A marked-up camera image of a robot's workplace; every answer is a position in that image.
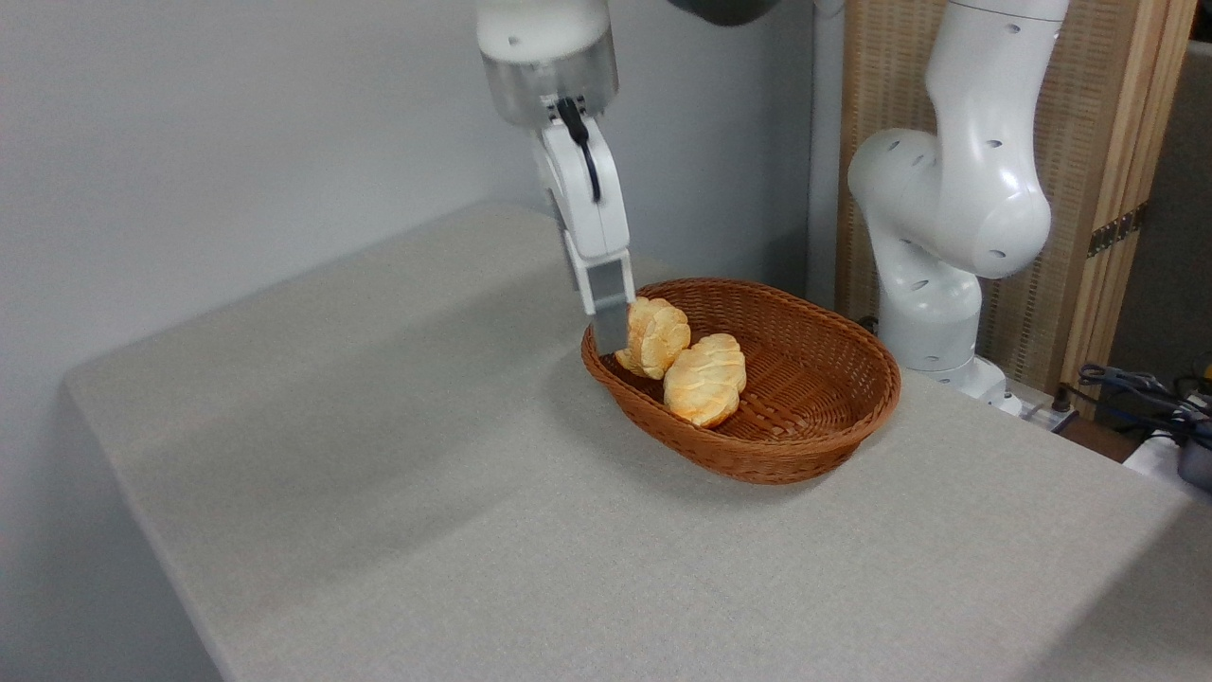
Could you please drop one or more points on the long braided bread loaf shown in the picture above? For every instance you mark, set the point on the long braided bread loaf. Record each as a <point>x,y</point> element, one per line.
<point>705,381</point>

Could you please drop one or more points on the wooden rattan folding screen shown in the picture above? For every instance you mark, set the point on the wooden rattan folding screen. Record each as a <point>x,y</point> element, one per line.
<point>1089,123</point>

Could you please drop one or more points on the grey tablecloth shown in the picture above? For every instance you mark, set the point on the grey tablecloth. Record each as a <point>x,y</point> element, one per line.
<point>379,455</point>

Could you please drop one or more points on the white vertical pipe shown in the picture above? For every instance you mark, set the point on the white vertical pipe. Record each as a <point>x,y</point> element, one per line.
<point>824,142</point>

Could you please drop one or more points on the round bread roll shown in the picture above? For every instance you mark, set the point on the round bread roll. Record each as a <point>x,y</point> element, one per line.
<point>655,339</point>

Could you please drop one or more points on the brown oval wicker basket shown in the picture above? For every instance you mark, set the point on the brown oval wicker basket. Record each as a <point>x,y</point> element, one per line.
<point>805,417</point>

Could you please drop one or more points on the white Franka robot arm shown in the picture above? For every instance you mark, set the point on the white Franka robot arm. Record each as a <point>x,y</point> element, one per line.
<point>966,189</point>

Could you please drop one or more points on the metal screen hinge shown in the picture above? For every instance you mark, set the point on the metal screen hinge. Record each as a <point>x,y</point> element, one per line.
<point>1117,230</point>

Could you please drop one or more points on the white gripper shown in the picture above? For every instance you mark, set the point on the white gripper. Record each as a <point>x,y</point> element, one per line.
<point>587,204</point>

